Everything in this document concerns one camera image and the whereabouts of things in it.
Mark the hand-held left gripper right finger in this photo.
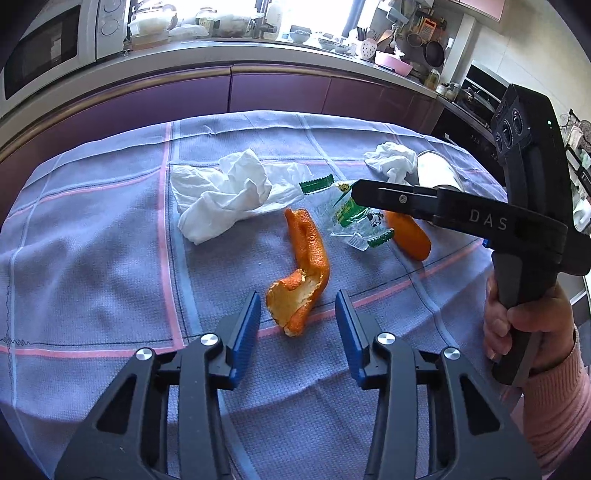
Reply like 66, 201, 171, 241
335, 289, 542, 480

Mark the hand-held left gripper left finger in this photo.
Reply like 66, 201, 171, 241
54, 291, 262, 480

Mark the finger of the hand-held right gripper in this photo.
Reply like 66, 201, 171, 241
352, 179, 439, 224

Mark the small white tissue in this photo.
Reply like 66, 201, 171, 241
364, 142, 419, 185

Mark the small orange peel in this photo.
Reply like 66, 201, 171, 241
385, 210, 432, 261

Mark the clear green-edged plastic wrapper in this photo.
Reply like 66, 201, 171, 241
299, 173, 394, 251

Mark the dotted paper cup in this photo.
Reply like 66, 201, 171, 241
416, 151, 463, 191

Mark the long curled orange peel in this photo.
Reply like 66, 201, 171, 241
265, 208, 331, 337

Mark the large white tissue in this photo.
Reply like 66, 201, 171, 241
172, 148, 314, 245

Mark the person's right hand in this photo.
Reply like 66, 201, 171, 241
482, 274, 579, 374

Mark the black built-in oven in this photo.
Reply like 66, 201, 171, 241
434, 106, 502, 160

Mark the black range hood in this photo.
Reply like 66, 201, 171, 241
462, 64, 498, 100

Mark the pink basin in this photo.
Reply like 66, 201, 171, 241
374, 50, 414, 77

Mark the hanging frying pan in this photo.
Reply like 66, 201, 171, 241
424, 41, 446, 68

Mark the purple base cabinet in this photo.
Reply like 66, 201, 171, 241
0, 65, 444, 222

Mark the checked blue tablecloth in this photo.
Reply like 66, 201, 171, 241
0, 110, 513, 480

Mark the blue patterned bowl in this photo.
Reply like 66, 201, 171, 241
318, 37, 352, 54

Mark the kitchen window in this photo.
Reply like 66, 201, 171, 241
272, 0, 393, 40

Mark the steel faucet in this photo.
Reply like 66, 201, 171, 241
256, 14, 279, 40

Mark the beige kitchen counter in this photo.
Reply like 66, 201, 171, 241
0, 34, 462, 148

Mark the glass jar with food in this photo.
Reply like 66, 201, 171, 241
210, 7, 252, 38

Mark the white plastic bag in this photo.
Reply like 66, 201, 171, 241
168, 23, 211, 40

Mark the clear food container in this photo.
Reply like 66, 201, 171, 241
128, 16, 172, 51

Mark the white microwave oven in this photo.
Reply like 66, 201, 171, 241
0, 0, 132, 118

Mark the pink wall cabinet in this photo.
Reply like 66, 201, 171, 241
457, 0, 506, 21

